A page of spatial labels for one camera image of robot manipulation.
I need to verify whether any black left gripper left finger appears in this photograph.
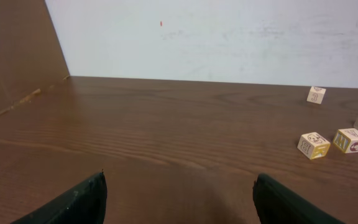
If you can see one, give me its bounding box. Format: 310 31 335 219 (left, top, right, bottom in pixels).
14 172 108 224

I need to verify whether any wooden block number 3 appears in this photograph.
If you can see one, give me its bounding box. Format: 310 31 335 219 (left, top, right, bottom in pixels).
307 86 326 105

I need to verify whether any wooden block letter B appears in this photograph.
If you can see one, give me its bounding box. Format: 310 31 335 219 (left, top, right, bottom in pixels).
297 132 331 160

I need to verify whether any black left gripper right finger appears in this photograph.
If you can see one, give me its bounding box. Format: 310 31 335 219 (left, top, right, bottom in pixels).
252 174 342 224

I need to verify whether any wooden block letter W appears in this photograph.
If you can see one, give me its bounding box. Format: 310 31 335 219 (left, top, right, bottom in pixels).
333 128 358 154

